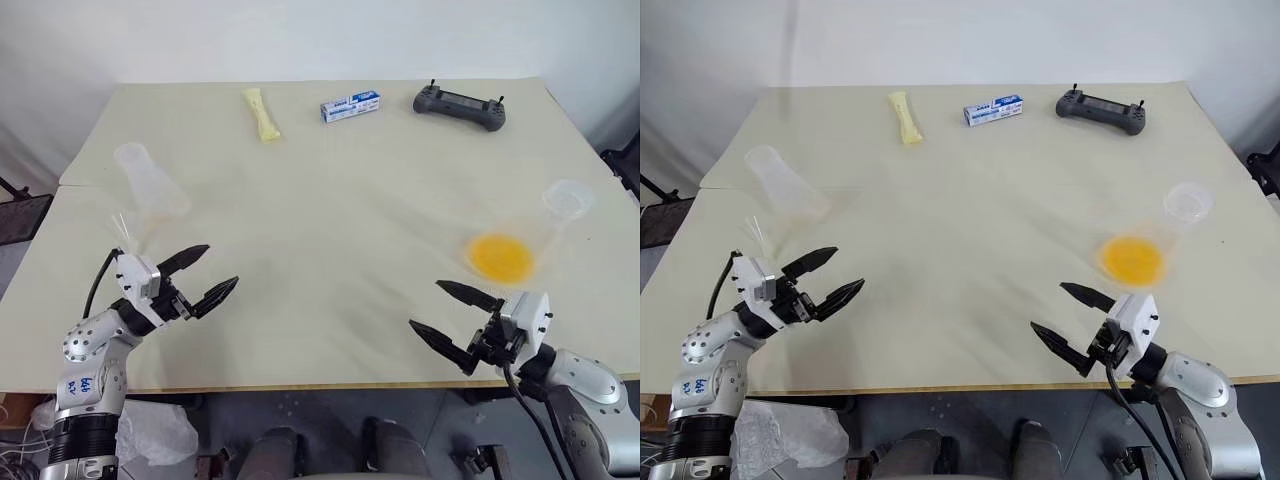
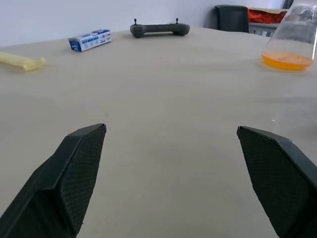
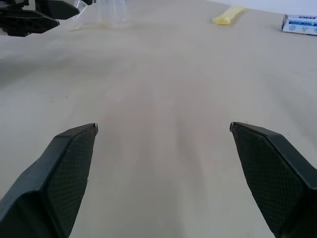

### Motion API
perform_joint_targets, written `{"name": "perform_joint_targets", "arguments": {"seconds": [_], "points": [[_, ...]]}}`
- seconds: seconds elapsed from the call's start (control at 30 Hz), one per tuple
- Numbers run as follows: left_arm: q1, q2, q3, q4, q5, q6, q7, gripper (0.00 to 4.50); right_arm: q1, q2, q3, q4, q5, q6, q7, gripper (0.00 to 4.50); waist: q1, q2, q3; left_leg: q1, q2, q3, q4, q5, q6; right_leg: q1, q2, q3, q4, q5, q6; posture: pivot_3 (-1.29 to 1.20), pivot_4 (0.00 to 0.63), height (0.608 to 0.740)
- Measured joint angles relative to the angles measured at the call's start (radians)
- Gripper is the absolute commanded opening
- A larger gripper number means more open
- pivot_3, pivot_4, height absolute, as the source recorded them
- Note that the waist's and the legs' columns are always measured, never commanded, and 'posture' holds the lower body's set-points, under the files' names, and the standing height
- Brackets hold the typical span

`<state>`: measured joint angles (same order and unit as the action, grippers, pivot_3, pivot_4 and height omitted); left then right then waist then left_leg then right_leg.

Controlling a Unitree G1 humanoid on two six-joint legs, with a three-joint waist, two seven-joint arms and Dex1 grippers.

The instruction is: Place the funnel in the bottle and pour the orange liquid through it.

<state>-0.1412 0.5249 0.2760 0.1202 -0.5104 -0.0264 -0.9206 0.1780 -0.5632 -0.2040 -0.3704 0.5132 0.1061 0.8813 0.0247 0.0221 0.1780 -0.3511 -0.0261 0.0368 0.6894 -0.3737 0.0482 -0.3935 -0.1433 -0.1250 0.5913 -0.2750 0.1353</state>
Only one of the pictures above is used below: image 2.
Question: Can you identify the black chair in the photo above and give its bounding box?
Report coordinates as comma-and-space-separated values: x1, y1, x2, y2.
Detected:
214, 4, 250, 33

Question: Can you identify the grey handheld remote controller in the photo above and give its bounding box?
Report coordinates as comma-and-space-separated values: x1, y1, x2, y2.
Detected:
130, 17, 191, 39

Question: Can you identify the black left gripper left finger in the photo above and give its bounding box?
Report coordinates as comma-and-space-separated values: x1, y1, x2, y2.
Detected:
0, 123, 107, 238

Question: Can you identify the cardboard box with orange items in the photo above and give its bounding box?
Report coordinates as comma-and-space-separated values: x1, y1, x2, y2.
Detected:
248, 7, 289, 24

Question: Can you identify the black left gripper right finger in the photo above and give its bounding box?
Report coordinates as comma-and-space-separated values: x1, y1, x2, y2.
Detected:
236, 125, 317, 238

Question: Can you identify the blue white cardboard box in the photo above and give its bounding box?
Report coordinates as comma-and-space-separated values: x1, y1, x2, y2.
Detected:
68, 29, 112, 53

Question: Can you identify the grey shelf rack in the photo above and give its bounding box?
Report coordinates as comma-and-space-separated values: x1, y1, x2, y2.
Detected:
248, 22, 280, 38

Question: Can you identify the conical glass flask orange liquid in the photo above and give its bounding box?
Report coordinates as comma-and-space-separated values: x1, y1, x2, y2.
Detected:
262, 0, 317, 71

